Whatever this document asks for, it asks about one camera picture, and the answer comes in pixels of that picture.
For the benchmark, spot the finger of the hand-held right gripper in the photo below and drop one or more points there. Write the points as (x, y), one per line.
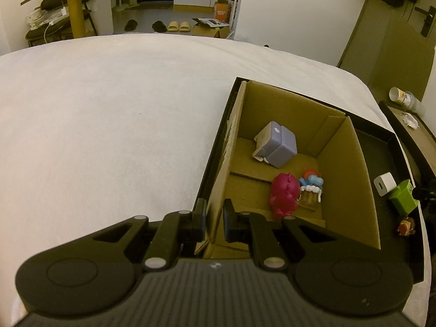
(425, 194)

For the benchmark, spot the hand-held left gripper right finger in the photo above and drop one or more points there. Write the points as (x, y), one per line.
(227, 224)

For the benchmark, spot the brown toy figure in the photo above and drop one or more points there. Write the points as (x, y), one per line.
(405, 226)

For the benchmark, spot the yellow slipper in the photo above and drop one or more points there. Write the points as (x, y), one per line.
(185, 26)
(173, 26)

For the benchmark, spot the black tray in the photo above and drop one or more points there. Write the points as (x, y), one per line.
(378, 156)

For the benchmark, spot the red and blue toy figure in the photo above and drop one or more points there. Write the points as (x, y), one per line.
(310, 190)

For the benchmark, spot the olive door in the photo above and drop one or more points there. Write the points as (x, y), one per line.
(371, 13)

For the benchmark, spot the purple cube toy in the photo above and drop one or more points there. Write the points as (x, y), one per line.
(279, 146)

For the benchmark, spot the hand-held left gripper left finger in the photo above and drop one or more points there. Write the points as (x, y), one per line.
(202, 216)

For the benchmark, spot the white charger cube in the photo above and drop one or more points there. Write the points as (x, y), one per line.
(385, 184)

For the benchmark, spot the black slipper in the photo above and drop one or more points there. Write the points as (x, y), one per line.
(131, 25)
(158, 26)

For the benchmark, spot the green cube box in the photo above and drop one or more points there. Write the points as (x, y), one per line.
(402, 197)

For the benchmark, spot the dark chair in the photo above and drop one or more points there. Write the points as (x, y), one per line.
(54, 1)

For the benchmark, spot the pink toy figure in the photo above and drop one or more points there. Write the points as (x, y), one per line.
(284, 194)

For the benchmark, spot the white bed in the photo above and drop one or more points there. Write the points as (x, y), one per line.
(102, 126)

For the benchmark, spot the black side table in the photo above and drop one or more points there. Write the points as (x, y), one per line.
(419, 143)

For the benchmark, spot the small cardboard box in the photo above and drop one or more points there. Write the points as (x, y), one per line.
(344, 184)

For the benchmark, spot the printed paper cup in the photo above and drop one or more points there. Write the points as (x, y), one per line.
(400, 97)

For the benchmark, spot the small white object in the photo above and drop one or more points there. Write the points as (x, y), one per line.
(409, 121)

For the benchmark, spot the brown shipping carton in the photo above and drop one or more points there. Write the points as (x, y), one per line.
(209, 30)

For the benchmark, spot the round table with yellow leg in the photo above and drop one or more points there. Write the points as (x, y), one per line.
(75, 13)

